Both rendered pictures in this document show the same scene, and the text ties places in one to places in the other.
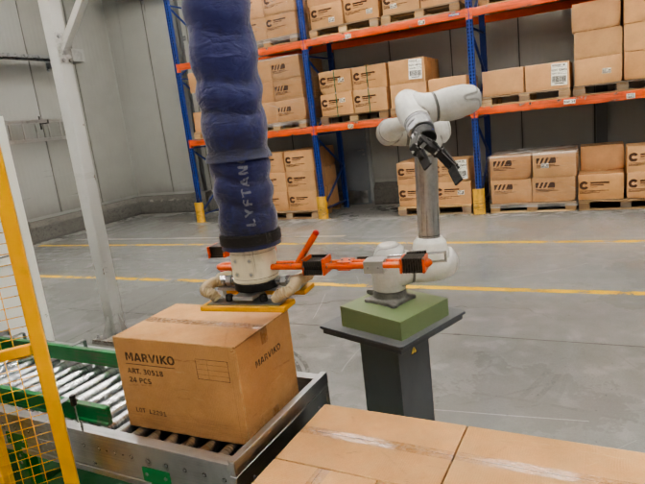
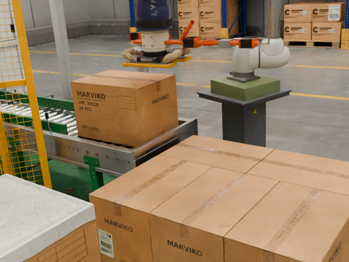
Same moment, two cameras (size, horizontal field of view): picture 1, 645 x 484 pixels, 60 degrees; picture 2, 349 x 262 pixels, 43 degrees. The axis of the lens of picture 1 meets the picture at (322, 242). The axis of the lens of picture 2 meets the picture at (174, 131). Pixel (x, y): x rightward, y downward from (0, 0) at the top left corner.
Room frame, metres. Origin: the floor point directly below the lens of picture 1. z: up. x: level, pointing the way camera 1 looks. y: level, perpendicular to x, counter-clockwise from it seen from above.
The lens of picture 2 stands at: (-0.71, -0.19, 1.58)
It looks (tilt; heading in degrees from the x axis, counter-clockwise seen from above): 19 degrees down; 8
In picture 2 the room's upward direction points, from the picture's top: 4 degrees counter-clockwise
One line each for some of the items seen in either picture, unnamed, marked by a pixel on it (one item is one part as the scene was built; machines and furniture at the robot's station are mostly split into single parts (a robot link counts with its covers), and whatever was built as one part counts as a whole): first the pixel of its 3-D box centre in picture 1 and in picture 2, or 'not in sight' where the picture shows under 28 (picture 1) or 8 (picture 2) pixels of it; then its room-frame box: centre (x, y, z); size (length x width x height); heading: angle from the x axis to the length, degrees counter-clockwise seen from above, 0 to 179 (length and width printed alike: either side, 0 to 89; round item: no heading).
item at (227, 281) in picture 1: (256, 282); (156, 52); (2.02, 0.26, 1.14); 0.34 x 0.25 x 0.06; 68
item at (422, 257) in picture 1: (414, 263); (247, 42); (1.80, -0.29, 1.20); 0.08 x 0.07 x 0.05; 68
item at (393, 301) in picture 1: (386, 293); (241, 74); (2.53, -0.27, 0.87); 0.22 x 0.18 x 0.06; 46
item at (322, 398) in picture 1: (288, 441); (168, 152); (2.02, 0.23, 0.48); 0.70 x 0.03 x 0.15; 151
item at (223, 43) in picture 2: (375, 265); (225, 43); (1.85, -0.17, 1.20); 0.07 x 0.07 x 0.04; 68
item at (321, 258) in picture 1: (317, 264); (191, 42); (1.93, 0.03, 1.20); 0.10 x 0.08 x 0.06; 158
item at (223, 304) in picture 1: (247, 301); (148, 61); (1.94, 0.30, 1.10); 0.34 x 0.10 x 0.05; 68
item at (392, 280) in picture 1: (390, 265); (245, 55); (2.51, -0.30, 1.01); 0.18 x 0.16 x 0.22; 91
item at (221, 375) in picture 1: (208, 367); (125, 106); (2.20, 0.54, 0.75); 0.60 x 0.40 x 0.40; 63
